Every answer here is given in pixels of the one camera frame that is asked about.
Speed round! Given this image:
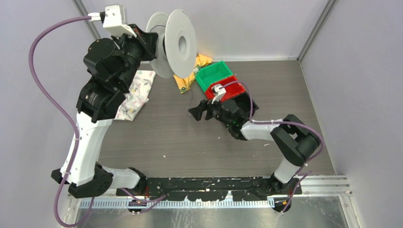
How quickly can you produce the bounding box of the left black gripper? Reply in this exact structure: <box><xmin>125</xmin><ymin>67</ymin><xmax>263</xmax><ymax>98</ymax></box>
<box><xmin>111</xmin><ymin>24</ymin><xmax>158</xmax><ymax>91</ymax></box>

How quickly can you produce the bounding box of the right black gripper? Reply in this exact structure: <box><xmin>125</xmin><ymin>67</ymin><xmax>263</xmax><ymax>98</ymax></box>
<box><xmin>190</xmin><ymin>95</ymin><xmax>232</xmax><ymax>127</ymax></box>

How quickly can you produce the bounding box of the grey plastic cable spool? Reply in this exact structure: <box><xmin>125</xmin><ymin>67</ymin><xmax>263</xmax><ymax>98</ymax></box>
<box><xmin>146</xmin><ymin>9</ymin><xmax>197</xmax><ymax>78</ymax></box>

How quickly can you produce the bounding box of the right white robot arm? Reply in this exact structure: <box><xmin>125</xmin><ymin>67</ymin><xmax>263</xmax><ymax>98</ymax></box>
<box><xmin>188</xmin><ymin>99</ymin><xmax>322</xmax><ymax>195</ymax></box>

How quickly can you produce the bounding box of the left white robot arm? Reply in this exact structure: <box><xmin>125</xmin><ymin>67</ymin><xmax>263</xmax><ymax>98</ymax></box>
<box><xmin>51</xmin><ymin>24</ymin><xmax>159</xmax><ymax>199</ymax></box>

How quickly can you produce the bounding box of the yellow patterned cloth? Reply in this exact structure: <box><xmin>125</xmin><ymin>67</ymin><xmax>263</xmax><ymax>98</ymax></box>
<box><xmin>173</xmin><ymin>54</ymin><xmax>213</xmax><ymax>94</ymax></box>

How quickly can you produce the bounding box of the green plastic bin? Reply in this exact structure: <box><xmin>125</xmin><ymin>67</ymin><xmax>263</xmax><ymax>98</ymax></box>
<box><xmin>195</xmin><ymin>61</ymin><xmax>233</xmax><ymax>92</ymax></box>

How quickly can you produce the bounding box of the red plastic bin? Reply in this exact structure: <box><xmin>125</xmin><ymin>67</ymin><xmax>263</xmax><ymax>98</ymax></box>
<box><xmin>204</xmin><ymin>75</ymin><xmax>246</xmax><ymax>102</ymax></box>

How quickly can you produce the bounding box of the black plastic bin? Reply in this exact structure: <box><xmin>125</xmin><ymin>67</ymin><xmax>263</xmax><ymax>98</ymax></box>
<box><xmin>232</xmin><ymin>92</ymin><xmax>259</xmax><ymax>118</ymax></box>

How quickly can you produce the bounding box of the white patterned cloth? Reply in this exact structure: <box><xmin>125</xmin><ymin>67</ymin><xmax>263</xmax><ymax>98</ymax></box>
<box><xmin>114</xmin><ymin>70</ymin><xmax>156</xmax><ymax>121</ymax></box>

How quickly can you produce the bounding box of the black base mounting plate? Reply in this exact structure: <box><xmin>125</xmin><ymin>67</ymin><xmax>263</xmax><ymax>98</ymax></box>
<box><xmin>116</xmin><ymin>176</ymin><xmax>302</xmax><ymax>202</ymax></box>

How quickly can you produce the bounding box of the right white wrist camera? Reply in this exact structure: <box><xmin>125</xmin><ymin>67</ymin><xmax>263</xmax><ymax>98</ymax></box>
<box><xmin>211</xmin><ymin>84</ymin><xmax>226</xmax><ymax>104</ymax></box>

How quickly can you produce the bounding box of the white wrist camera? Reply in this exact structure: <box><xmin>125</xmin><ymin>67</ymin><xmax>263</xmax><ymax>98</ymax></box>
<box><xmin>211</xmin><ymin>84</ymin><xmax>226</xmax><ymax>104</ymax></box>
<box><xmin>88</xmin><ymin>4</ymin><xmax>137</xmax><ymax>38</ymax></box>

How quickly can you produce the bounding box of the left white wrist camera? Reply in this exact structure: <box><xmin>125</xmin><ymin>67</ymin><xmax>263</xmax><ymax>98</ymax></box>
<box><xmin>88</xmin><ymin>4</ymin><xmax>137</xmax><ymax>38</ymax></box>

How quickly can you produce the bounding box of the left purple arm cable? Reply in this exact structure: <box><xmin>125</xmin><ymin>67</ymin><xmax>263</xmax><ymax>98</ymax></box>
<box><xmin>29</xmin><ymin>16</ymin><xmax>101</xmax><ymax>228</ymax></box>

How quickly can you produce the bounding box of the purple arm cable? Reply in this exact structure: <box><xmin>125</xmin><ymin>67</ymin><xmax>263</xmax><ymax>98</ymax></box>
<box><xmin>214</xmin><ymin>81</ymin><xmax>325</xmax><ymax>177</ymax></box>
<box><xmin>29</xmin><ymin>16</ymin><xmax>101</xmax><ymax>228</ymax></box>

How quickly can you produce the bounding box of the white slotted cable duct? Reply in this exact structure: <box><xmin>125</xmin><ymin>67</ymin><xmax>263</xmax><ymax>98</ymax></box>
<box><xmin>92</xmin><ymin>198</ymin><xmax>275</xmax><ymax>209</ymax></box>

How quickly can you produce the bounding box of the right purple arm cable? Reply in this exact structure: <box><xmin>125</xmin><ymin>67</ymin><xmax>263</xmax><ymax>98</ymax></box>
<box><xmin>214</xmin><ymin>81</ymin><xmax>325</xmax><ymax>177</ymax></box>

